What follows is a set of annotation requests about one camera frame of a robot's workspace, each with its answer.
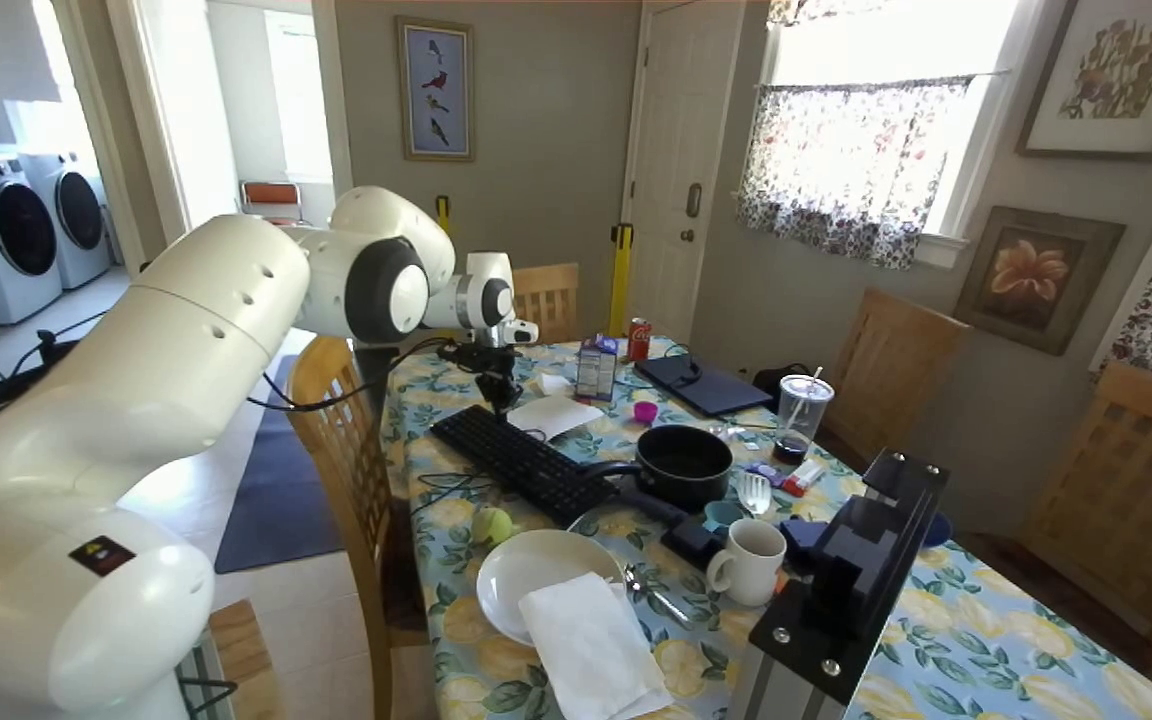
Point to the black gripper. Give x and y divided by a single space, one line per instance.
493 368

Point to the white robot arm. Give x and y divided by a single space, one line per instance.
97 604

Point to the black computer keyboard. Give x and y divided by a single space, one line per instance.
519 461

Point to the white open notebook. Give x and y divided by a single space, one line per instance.
555 419

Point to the wooden chair far end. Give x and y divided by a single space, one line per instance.
549 296

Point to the small carton box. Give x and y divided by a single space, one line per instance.
595 368

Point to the red bottle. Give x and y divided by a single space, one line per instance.
638 337

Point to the small green ball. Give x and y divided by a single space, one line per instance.
497 524

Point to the dark blue tablet case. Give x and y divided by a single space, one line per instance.
703 390

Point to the white round plate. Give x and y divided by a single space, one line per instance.
530 563

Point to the wooden chair near left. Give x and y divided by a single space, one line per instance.
336 431

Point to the wooden chair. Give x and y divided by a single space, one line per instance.
885 377
1084 547
336 431

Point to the black frying pan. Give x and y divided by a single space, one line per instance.
678 466

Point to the blue floor rug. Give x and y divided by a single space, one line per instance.
279 509

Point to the white folded napkin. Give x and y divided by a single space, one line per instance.
595 648

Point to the metal spoon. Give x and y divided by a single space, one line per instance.
633 580

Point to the floral yellow blue tablecloth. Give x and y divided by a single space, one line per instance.
956 646

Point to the clear plastic cup with straw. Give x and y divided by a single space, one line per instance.
806 402

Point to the framed bird picture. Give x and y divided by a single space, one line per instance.
439 91

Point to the white ceramic mug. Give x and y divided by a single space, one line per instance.
750 563

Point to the white door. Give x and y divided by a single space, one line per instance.
672 156

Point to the wooden chair right back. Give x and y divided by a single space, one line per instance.
885 377

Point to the floral window curtain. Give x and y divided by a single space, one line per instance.
853 170

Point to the white washing machine right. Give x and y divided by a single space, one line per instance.
79 218

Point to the framed flower picture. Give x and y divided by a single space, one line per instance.
1033 275

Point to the wooden chair right front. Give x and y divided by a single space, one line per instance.
1084 547

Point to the framed botanical picture top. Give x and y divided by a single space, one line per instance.
1099 86

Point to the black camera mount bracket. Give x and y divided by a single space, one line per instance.
819 636

